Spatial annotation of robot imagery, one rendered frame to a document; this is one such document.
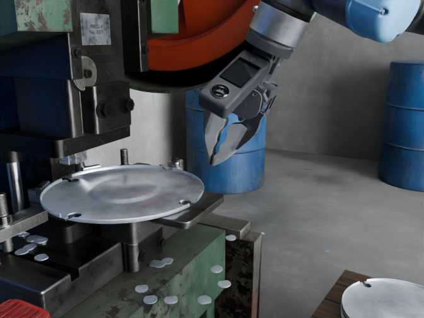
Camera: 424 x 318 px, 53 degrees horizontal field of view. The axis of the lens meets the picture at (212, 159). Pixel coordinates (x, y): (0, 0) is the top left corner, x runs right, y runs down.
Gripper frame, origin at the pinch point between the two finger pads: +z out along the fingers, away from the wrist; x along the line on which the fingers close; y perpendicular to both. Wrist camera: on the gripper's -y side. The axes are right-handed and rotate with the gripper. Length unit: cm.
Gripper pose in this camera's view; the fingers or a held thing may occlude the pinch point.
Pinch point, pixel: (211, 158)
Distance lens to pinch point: 67.8
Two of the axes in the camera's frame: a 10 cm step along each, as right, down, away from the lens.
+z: -3.8, 8.2, 4.2
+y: 4.0, -2.6, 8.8
